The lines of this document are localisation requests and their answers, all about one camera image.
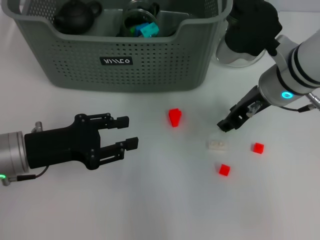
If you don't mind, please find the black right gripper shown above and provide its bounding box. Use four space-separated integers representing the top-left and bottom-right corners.
216 84 273 133

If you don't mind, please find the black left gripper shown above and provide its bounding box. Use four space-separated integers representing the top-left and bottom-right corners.
24 112 140 172

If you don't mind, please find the small red toy cube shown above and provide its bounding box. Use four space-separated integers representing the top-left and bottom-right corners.
218 163 231 177
250 142 265 154

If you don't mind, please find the blue square toy plate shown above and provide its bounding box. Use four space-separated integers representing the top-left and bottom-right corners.
134 23 148 38

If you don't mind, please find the teal square toy block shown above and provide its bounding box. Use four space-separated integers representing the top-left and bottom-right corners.
139 21 160 38

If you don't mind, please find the glass teacup black base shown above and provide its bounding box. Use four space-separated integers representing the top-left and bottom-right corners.
126 0 161 17
121 8 159 38

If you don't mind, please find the red wedge toy block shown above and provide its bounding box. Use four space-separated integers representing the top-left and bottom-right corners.
168 108 183 128

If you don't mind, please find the grey perforated storage basket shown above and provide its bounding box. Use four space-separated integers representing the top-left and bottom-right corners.
0 0 234 94

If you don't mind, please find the white toy brick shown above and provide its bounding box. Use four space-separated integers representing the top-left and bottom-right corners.
206 138 230 152

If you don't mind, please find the glass teapot black lid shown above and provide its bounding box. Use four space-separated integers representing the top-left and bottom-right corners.
215 0 266 68

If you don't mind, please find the black ceramic teapot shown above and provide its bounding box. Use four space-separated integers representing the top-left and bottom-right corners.
53 0 103 35

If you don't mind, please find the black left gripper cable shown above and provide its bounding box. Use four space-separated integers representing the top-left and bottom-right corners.
0 121 49 187

